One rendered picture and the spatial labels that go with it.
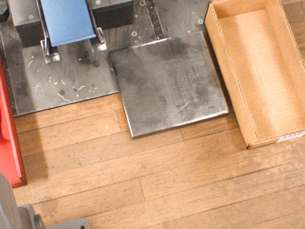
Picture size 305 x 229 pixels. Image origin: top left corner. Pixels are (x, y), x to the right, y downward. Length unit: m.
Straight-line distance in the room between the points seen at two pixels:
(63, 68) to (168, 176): 0.26
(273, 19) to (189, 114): 0.24
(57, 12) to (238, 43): 0.32
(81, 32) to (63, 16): 0.04
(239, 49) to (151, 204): 0.32
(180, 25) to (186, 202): 0.32
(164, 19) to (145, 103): 0.17
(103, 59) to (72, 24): 0.10
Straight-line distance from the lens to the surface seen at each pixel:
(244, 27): 1.05
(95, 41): 0.93
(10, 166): 0.96
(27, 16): 0.96
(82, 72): 1.00
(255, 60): 1.03
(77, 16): 0.95
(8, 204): 0.53
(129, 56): 0.99
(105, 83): 0.99
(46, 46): 0.93
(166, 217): 0.93
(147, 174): 0.94
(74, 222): 0.92
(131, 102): 0.96
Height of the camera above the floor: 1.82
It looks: 71 degrees down
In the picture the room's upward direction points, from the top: 8 degrees clockwise
